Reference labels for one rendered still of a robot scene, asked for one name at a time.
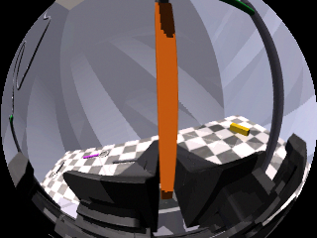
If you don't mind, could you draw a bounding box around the orange handle with grey loop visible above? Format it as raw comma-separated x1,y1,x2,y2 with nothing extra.
155,0,178,199

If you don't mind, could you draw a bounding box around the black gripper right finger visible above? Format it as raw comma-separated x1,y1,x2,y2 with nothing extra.
173,146,266,229

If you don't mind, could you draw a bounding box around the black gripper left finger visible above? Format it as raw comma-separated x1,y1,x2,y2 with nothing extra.
63,140,159,233

